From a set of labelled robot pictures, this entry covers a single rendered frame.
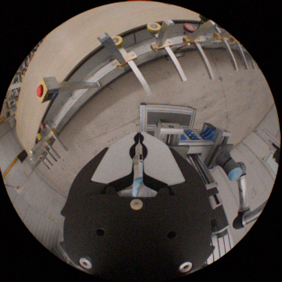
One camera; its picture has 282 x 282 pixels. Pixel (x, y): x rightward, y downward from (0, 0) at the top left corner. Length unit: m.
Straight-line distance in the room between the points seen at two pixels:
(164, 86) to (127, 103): 0.61
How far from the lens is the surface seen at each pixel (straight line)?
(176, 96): 1.53
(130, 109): 1.46
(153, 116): 1.27
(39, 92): 0.39
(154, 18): 0.76
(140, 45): 0.91
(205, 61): 0.77
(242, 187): 0.88
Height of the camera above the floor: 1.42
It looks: 58 degrees down
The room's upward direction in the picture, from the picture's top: 178 degrees counter-clockwise
